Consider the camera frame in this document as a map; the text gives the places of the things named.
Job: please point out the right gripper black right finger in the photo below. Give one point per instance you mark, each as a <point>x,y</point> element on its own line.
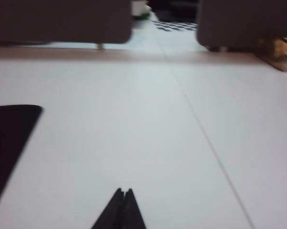
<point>132,214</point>

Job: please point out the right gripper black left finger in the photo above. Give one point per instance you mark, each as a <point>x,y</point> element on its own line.
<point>111,214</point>

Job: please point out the black Ugreen mouse pad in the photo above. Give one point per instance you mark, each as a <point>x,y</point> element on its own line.
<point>9,138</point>

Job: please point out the checkerboard pattern sheet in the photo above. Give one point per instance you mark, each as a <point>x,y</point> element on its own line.
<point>175,25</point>

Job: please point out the wide grey desk divider panel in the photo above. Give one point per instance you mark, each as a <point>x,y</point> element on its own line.
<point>57,21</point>

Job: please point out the white and green cup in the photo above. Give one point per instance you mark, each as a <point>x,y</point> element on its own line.
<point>139,8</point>

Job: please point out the black round ottoman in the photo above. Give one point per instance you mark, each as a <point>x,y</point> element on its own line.
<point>174,8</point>

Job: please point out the brown wooden divider foot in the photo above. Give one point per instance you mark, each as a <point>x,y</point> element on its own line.
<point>281,55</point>

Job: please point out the narrow grey desk divider panel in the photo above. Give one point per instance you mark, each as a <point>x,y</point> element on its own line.
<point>243,23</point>

